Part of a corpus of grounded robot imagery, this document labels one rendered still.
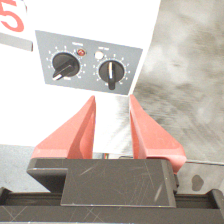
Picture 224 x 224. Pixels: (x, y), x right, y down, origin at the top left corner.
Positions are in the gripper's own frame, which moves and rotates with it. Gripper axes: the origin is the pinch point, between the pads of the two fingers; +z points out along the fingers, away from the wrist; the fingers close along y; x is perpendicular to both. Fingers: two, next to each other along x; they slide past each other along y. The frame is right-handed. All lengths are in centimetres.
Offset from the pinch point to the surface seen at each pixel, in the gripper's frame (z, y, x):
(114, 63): 6.7, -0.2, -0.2
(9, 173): 31, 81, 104
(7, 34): 12.0, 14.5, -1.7
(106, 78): 6.7, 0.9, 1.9
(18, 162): 36, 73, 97
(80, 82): 7.0, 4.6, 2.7
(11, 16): 11.5, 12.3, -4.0
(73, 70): 5.3, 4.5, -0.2
